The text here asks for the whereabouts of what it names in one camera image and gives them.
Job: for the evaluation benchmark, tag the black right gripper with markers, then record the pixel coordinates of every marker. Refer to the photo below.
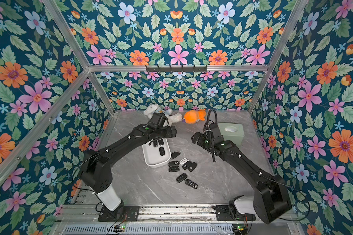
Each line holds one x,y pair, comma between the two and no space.
198,138

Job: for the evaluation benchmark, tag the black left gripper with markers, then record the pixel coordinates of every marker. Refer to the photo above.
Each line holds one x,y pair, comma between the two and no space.
167,134

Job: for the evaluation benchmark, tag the black car key top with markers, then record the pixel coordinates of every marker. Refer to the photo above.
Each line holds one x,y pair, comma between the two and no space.
160,142

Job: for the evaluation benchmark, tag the black shield-shaped car key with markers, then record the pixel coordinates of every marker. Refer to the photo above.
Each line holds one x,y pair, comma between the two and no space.
175,154

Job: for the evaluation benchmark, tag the white car key fob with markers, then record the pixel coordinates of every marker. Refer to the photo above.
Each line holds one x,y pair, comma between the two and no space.
183,161

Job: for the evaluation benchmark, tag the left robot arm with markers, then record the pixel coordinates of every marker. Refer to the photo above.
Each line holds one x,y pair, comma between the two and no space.
96,166

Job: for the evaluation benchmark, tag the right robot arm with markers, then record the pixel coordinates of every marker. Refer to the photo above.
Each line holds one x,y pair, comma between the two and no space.
270,200

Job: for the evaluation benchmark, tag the green tissue box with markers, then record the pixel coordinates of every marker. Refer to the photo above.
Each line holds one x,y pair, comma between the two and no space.
233,132

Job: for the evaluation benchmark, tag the white storage tray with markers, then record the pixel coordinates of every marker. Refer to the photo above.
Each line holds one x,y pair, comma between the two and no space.
152,156

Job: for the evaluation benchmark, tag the black key centre pair right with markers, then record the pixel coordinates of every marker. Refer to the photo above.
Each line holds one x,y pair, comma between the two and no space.
192,166

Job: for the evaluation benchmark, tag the black key pair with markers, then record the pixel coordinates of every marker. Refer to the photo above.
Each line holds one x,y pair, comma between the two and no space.
192,166
186,165

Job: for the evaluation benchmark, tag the black key centre pair left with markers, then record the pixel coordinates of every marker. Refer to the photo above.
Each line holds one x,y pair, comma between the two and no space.
186,165

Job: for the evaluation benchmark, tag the black key left upper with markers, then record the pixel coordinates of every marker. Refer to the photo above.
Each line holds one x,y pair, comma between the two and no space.
173,163

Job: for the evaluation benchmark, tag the black key left lower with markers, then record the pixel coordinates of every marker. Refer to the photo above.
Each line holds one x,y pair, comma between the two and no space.
175,168

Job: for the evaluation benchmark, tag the black flip key lower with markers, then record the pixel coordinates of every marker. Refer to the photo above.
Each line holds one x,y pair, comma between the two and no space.
181,178

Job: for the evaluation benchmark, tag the black chrome key lowest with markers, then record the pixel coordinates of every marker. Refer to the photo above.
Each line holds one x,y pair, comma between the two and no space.
191,184

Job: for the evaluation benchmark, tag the white plush bear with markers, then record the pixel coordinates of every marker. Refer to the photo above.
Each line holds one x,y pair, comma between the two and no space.
171,119

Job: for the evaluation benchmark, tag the orange plush fish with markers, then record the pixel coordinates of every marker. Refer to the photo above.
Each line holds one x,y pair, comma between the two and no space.
193,116

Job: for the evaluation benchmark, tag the black wall hook rail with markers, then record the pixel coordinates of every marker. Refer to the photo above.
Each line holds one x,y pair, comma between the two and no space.
169,68

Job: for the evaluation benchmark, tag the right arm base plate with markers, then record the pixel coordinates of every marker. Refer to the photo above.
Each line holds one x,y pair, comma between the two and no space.
227,212

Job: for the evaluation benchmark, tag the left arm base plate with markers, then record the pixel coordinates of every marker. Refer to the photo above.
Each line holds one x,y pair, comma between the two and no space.
128,213

